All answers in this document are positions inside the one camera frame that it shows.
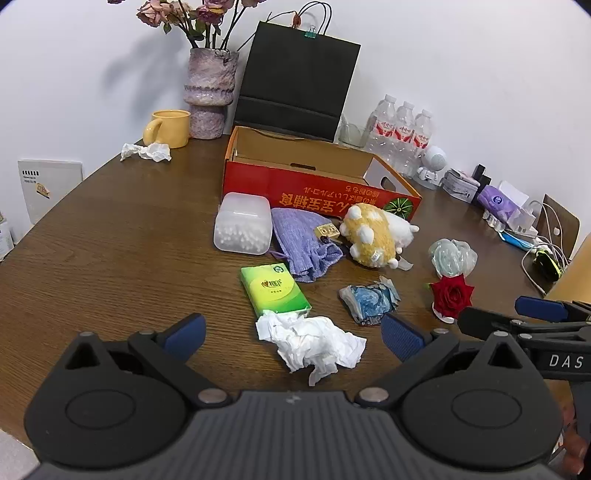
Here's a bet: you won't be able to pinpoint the clear glass cup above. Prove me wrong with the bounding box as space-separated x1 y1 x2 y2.
339 113 368 149

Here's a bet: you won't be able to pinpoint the purple wipes pack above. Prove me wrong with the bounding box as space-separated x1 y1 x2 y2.
476 184 520 220

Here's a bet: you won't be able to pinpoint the white flat box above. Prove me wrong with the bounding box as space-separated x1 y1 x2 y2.
17 159 84 227

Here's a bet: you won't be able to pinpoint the black and yellow device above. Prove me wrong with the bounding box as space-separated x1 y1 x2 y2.
532 248 563 280

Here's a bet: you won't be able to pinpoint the dried pink rose bouquet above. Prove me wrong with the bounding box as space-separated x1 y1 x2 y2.
107 0 278 49

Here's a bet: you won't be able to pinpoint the large white tissue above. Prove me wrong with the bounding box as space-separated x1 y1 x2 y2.
256 311 368 387

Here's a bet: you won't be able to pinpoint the blue wrapper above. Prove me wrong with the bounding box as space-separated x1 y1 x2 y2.
338 276 401 326

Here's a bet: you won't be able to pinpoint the white astronaut figurine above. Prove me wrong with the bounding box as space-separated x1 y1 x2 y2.
415 145 450 190

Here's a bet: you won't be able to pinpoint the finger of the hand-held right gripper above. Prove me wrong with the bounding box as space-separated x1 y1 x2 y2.
457 306 591 343
515 296 591 323

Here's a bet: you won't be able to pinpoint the clear plastic wrap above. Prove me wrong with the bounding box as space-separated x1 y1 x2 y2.
427 238 478 278

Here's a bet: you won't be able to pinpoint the green tissue pack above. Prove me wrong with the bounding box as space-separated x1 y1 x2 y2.
240 261 312 319

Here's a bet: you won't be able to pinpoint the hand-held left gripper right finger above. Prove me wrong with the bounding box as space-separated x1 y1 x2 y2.
355 313 531 410

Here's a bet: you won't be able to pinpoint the black paper bag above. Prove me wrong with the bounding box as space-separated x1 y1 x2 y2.
233 2 362 143

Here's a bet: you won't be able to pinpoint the blue face mask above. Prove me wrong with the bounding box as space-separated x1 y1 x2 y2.
501 230 537 253

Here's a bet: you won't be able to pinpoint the small white printed box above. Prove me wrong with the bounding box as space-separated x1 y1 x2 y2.
441 168 481 202

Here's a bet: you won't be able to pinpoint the small gold cube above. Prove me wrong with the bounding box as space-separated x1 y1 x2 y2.
315 222 341 244

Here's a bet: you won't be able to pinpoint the purple ceramic vase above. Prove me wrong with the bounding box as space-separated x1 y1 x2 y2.
183 47 240 140

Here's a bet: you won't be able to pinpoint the small crumpled white tissue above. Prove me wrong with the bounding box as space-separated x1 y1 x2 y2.
119 142 172 163

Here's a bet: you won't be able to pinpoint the red rose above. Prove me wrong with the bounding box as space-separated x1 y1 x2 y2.
429 272 476 320

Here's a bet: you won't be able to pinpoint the purple knitted pouch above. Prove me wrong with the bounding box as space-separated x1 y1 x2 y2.
270 207 344 284

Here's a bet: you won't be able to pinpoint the white cables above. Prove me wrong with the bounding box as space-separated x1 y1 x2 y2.
521 200 570 296

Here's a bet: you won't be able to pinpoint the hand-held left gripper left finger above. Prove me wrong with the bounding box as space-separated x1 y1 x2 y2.
60 313 232 410

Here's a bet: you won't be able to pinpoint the red cardboard box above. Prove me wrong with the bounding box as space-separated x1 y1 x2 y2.
223 125 423 223

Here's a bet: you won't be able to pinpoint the person's right hand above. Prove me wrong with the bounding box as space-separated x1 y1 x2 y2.
554 429 591 480

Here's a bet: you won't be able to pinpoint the yellow mug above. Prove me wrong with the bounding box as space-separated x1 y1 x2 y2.
142 109 192 149

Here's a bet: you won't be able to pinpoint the clear cotton swab box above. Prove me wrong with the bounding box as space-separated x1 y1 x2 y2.
213 191 273 256

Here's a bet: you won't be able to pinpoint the yellow and white plush toy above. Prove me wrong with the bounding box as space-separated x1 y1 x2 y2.
340 202 420 270

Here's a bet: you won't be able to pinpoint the wooden chair back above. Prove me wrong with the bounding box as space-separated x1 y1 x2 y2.
537 193 581 265

